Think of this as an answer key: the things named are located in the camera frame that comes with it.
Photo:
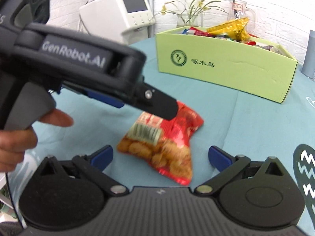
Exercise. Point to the grey bottle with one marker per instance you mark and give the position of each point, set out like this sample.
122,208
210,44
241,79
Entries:
310,54

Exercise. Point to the white machine with screen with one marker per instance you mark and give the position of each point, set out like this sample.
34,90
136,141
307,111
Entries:
103,17

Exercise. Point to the red peanut snack packet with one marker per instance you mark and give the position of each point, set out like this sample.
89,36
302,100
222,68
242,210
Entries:
167,147

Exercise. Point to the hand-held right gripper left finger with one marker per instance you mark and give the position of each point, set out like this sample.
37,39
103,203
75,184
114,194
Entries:
102,157

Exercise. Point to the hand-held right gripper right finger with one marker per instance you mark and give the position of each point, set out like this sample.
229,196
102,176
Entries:
219,158

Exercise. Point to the person's left hand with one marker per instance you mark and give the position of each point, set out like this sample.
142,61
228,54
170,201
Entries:
14,150

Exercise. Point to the green plant with yellow flowers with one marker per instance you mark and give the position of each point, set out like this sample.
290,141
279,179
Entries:
189,7

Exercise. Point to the green cardboard box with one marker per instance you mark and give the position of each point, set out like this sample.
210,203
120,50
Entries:
221,71

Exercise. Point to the glass jug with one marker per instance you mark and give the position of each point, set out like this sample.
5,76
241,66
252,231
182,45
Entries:
243,11

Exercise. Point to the glass vase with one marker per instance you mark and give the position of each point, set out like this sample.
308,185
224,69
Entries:
187,22

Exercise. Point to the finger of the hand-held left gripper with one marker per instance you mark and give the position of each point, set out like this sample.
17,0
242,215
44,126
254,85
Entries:
105,100
160,103

